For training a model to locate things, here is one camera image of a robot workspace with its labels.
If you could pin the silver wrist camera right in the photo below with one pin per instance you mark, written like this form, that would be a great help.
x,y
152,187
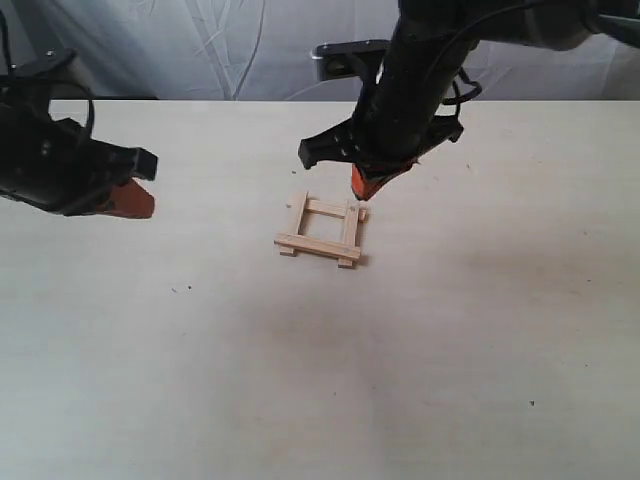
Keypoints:
x,y
361,59

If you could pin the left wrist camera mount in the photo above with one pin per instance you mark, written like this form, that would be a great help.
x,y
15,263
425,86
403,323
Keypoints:
x,y
60,69

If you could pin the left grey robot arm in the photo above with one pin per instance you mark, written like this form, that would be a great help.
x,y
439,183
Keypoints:
x,y
5,50

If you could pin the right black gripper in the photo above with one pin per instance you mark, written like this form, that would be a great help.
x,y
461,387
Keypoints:
x,y
394,121

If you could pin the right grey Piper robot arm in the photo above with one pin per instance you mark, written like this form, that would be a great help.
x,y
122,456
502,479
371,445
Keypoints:
x,y
551,25

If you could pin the wood strip two dots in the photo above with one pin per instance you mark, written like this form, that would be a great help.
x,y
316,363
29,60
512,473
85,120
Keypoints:
x,y
350,223

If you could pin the wood strip with dot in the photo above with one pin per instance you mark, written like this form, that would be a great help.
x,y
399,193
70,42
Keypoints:
x,y
317,246

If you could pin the white wrinkled backdrop cloth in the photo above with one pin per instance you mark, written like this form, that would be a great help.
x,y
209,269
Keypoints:
x,y
261,50

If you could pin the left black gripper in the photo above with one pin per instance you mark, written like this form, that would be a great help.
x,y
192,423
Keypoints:
x,y
56,166

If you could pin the plain wood strip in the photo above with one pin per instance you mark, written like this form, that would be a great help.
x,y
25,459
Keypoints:
x,y
297,205

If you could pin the top horizontal wood strip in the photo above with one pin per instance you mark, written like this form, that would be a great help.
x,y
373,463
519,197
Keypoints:
x,y
316,206

